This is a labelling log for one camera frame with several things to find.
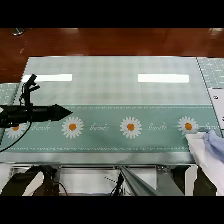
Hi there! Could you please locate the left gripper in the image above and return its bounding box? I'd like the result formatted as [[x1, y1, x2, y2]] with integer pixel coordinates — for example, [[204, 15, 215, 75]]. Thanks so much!
[[30, 104, 59, 123]]

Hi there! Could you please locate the white garment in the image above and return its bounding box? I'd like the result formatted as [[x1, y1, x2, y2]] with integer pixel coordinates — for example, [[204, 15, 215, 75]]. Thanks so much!
[[184, 131, 224, 197]]

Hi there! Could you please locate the light blue garment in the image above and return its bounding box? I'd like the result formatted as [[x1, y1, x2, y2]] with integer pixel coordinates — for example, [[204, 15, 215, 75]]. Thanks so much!
[[202, 128, 224, 164]]

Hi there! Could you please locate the black cable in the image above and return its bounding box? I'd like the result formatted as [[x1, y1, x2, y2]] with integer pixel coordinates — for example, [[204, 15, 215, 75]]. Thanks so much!
[[104, 171, 126, 197], [0, 120, 33, 154]]

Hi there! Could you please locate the silver frame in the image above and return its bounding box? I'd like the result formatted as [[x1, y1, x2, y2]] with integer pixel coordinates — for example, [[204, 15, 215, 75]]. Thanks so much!
[[0, 161, 201, 197]]

